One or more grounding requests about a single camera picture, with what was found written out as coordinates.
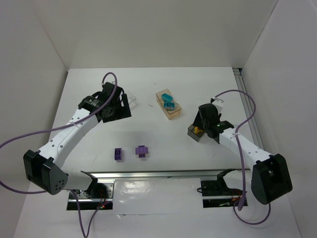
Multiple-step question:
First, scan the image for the yellow lego plate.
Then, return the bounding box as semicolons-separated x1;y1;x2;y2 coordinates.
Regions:
194;127;204;134

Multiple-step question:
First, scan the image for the long teal lego brick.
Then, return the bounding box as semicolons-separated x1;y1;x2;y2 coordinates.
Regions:
163;102;175;111

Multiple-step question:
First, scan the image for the dark purple lego brick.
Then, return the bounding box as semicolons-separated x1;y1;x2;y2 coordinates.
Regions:
114;148;122;161

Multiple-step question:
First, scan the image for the curved teal lego brick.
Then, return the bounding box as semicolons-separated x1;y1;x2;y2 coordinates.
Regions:
161;93;173;102

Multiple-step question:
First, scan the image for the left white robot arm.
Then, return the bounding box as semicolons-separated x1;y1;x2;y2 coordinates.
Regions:
23;82;131;195

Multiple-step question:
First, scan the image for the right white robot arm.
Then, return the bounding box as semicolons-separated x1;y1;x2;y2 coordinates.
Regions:
193;103;293;205

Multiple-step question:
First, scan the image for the grey plastic container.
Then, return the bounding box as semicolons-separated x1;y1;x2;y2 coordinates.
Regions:
187;124;205;142

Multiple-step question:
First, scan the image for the clear plastic container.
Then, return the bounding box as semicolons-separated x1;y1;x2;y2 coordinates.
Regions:
125;90;137;110

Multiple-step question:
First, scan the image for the orange plastic container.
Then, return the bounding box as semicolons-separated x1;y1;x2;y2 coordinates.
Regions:
156;89;182;120

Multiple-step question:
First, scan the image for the light purple lego piece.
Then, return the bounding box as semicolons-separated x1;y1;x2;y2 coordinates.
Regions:
135;145;149;159

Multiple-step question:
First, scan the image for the aluminium rail right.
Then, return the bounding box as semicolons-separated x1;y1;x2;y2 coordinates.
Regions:
232;68;265;150

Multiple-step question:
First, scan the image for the aluminium rail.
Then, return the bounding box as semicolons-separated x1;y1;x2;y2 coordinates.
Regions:
89;170;224;179
232;68;265;150

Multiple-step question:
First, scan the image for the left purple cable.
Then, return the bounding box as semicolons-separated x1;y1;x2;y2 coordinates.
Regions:
0;72;117;238

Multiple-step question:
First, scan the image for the aluminium rail front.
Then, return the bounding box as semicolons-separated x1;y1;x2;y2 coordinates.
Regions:
89;170;224;179

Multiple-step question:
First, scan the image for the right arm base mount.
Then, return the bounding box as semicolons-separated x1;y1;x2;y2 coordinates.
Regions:
197;180;242;208

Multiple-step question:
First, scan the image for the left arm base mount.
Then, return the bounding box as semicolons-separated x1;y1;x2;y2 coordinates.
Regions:
74;179;114;211

